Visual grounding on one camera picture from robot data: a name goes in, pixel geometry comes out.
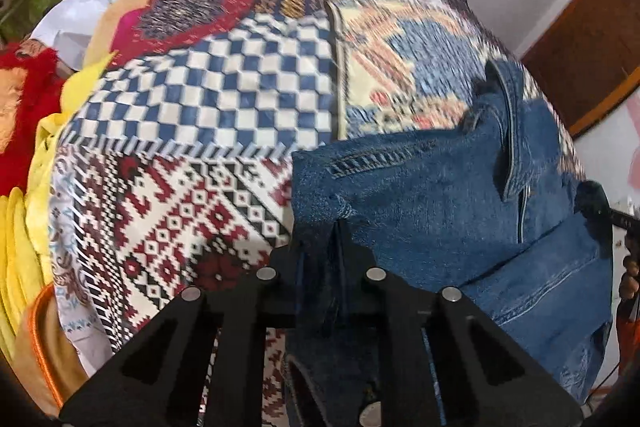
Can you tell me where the peach blanket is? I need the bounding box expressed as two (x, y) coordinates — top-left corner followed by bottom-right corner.
(82, 0), (176, 68)

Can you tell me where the white cloth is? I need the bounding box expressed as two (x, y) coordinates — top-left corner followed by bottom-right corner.
(31, 0), (168, 72)

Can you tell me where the tan bag with orange zipper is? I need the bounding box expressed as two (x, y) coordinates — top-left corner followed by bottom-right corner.
(14, 282), (93, 414)

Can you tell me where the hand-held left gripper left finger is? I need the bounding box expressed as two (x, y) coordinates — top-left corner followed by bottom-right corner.
(59, 227), (312, 427)

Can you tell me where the yellow blanket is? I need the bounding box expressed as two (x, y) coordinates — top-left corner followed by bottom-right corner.
(0, 51), (118, 353)

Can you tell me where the patchwork patterned bedspread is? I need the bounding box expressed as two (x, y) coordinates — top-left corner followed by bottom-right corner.
(47, 0), (588, 427)

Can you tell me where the orange cloth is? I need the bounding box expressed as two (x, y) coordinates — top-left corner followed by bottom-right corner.
(614, 299), (640, 370)

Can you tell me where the person's right hand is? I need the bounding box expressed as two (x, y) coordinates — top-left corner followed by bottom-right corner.
(618, 227), (640, 308)

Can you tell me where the red plush toy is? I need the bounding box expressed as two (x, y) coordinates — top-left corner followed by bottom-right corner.
(0, 39), (71, 198)

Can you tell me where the brown wooden door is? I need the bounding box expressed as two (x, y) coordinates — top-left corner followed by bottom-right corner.
(520, 0), (640, 138)

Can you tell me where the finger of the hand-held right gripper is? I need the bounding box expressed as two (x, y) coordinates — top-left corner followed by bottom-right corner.
(574, 180), (640, 259)

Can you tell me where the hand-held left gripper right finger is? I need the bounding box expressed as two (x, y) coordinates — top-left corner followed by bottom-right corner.
(325, 218), (584, 427)

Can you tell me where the blue denim jacket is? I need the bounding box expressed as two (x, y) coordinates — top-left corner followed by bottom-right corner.
(282, 59), (616, 427)

